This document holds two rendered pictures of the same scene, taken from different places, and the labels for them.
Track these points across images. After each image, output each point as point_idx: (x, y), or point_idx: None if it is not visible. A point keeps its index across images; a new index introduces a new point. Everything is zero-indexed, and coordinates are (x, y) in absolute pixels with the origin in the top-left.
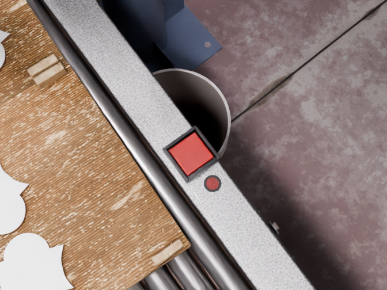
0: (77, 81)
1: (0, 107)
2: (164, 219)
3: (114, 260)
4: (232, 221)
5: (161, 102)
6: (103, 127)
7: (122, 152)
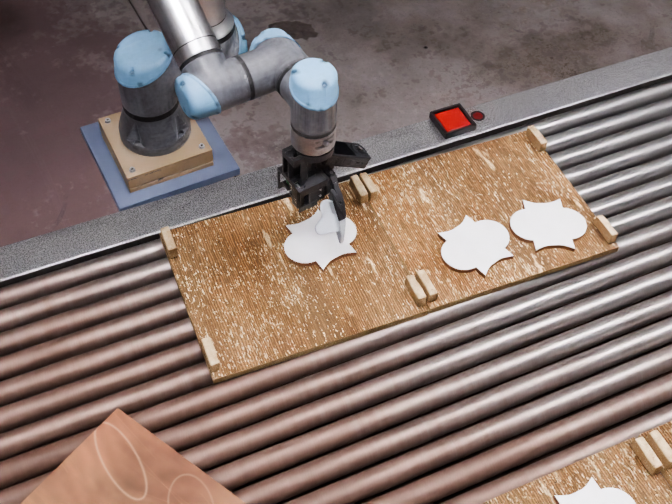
0: (374, 174)
1: (387, 229)
2: (507, 140)
3: (538, 174)
4: (510, 110)
5: (402, 133)
6: (421, 164)
7: (446, 156)
